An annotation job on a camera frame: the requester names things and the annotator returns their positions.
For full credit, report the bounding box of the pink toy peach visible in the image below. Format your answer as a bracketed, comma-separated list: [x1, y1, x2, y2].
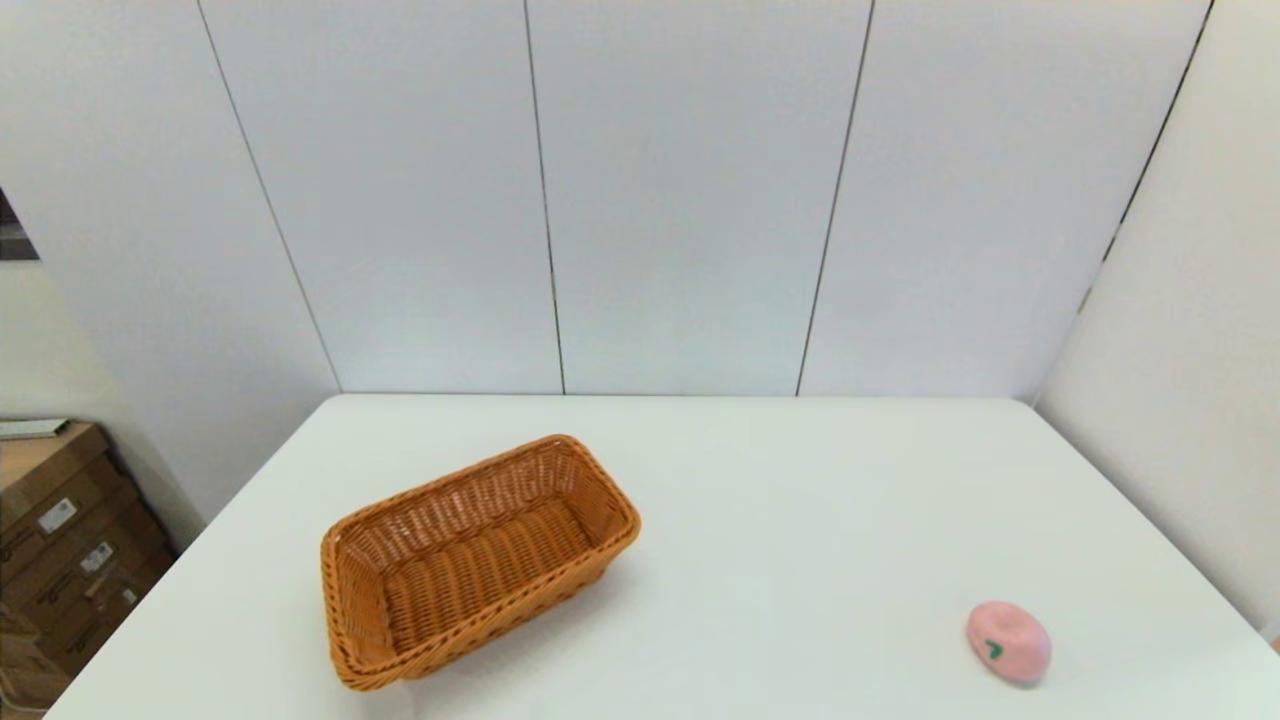
[966, 600, 1053, 687]

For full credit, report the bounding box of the brown cardboard box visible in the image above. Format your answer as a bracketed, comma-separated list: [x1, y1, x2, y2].
[0, 560, 179, 681]
[0, 422, 111, 503]
[0, 466, 139, 573]
[0, 508, 167, 629]

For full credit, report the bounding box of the orange woven wicker basket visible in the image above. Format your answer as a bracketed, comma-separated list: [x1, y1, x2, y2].
[320, 434, 642, 692]

